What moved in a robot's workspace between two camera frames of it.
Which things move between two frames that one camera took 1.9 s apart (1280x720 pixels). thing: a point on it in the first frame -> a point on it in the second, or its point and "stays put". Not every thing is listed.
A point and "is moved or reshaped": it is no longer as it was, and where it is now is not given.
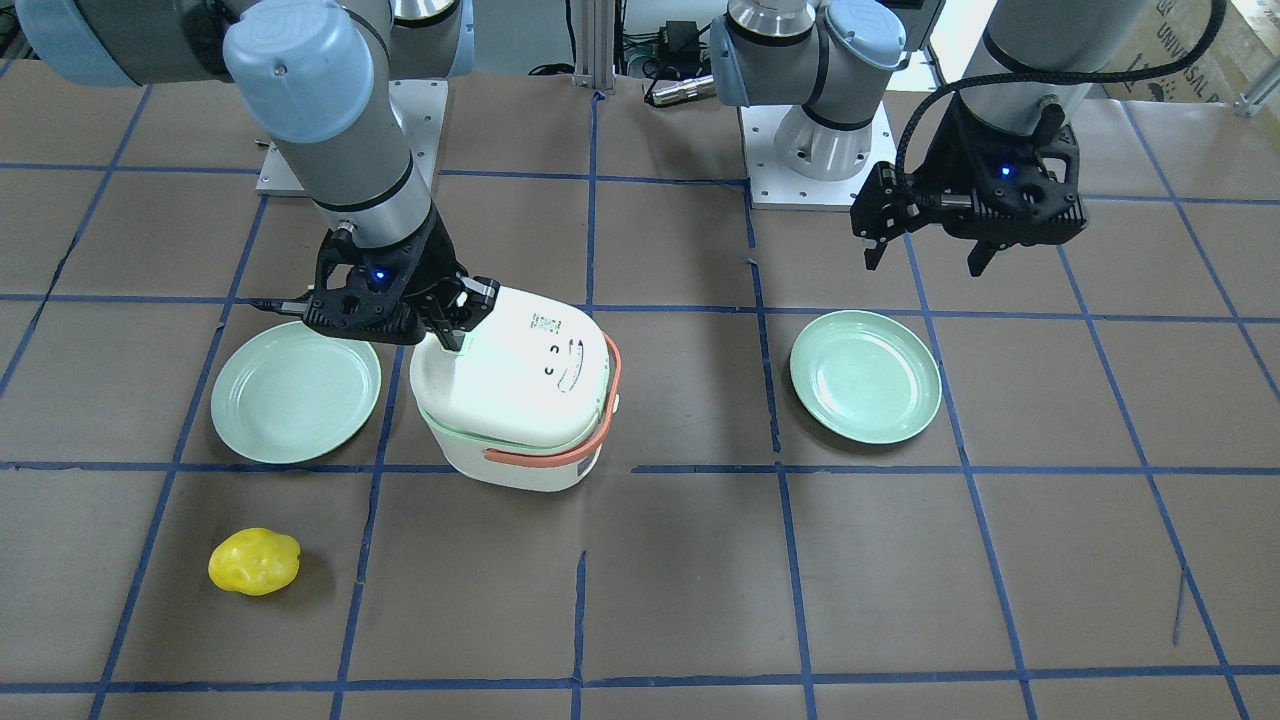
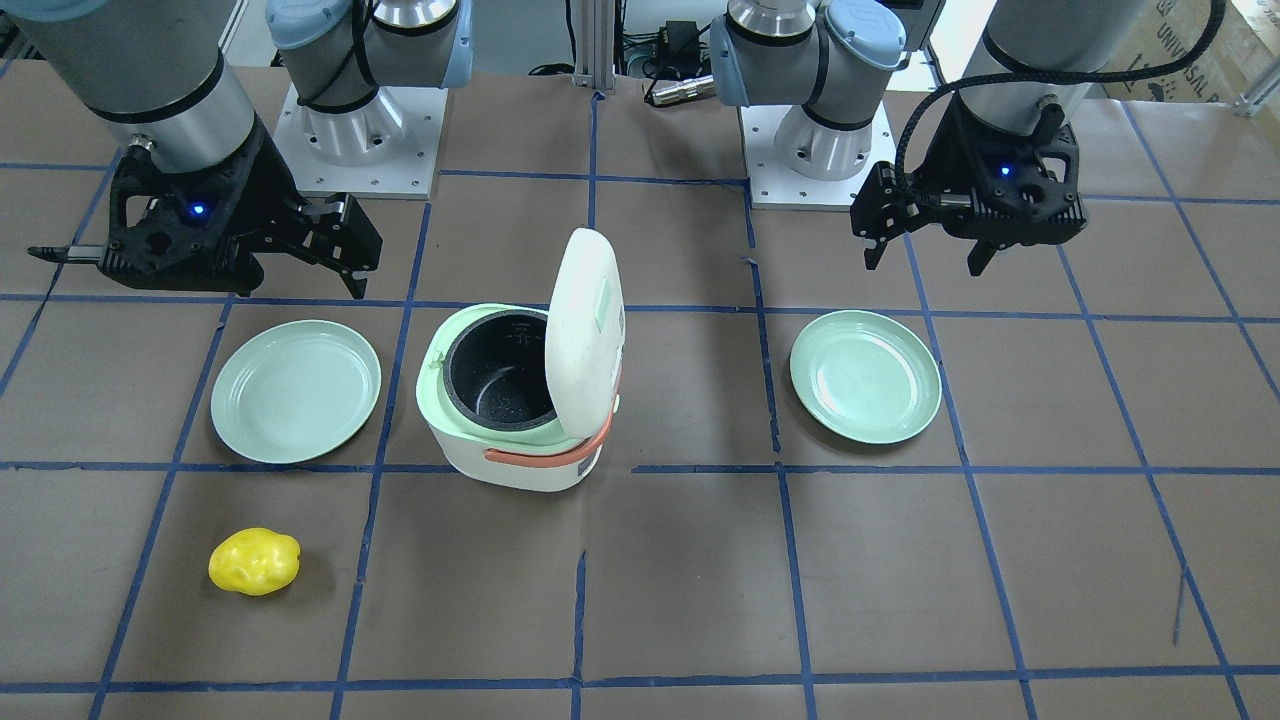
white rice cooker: [529, 403] is moved or reshaped
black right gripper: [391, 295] -> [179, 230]
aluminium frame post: [594, 45] stays put
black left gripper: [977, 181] stays put
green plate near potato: [290, 393] stays put
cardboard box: [1247, 42] stays put
